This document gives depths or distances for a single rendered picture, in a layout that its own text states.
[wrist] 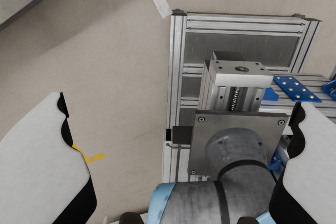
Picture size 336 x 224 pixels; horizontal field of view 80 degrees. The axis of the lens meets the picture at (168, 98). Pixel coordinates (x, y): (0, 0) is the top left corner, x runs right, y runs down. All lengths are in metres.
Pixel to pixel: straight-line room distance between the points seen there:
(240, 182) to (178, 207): 0.13
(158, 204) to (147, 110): 1.39
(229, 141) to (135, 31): 1.14
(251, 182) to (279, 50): 1.09
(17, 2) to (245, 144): 0.82
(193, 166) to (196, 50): 0.84
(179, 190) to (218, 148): 0.15
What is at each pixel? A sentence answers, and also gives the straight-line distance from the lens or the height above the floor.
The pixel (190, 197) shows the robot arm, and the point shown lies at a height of 1.20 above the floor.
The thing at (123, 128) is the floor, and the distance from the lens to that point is 1.92.
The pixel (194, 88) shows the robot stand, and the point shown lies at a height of 0.21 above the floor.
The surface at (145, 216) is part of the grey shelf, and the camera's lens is 2.76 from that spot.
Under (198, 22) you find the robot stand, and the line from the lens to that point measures 1.23.
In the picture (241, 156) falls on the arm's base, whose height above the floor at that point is 1.11.
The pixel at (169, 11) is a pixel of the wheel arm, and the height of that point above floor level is 0.85.
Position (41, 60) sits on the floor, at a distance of 1.81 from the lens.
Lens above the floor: 1.43
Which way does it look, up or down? 59 degrees down
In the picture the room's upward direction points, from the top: 178 degrees counter-clockwise
